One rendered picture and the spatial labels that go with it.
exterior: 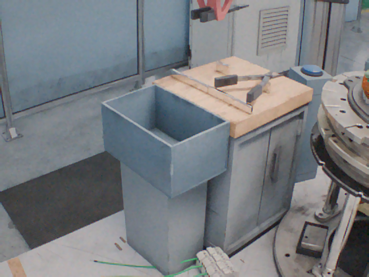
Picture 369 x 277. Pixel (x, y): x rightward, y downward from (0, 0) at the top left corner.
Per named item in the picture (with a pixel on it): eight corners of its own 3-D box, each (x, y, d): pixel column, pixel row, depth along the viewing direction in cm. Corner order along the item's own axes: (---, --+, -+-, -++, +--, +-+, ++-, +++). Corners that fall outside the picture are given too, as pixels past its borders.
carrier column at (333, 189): (329, 219, 86) (351, 128, 75) (319, 213, 88) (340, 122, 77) (335, 214, 87) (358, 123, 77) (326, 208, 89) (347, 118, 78)
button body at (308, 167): (315, 178, 102) (334, 77, 89) (290, 184, 100) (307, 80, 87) (300, 162, 107) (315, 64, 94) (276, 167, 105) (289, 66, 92)
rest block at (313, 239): (326, 233, 80) (329, 225, 79) (321, 252, 76) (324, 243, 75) (306, 229, 81) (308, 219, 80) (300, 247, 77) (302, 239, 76)
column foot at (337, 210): (342, 211, 88) (343, 208, 87) (321, 223, 85) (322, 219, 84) (333, 204, 90) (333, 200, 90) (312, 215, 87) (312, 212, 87)
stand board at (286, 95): (234, 139, 65) (236, 124, 64) (151, 94, 77) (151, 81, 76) (312, 101, 77) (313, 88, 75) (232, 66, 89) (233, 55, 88)
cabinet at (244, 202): (222, 264, 79) (235, 138, 65) (155, 214, 91) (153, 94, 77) (288, 217, 90) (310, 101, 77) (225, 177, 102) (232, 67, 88)
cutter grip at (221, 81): (215, 88, 71) (216, 79, 70) (213, 86, 71) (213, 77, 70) (237, 84, 72) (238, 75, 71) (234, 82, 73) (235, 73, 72)
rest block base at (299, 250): (327, 231, 83) (329, 225, 82) (320, 259, 76) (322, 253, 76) (303, 226, 84) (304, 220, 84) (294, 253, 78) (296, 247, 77)
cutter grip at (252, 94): (250, 103, 66) (251, 93, 66) (245, 102, 67) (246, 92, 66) (261, 94, 69) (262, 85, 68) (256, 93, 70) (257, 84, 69)
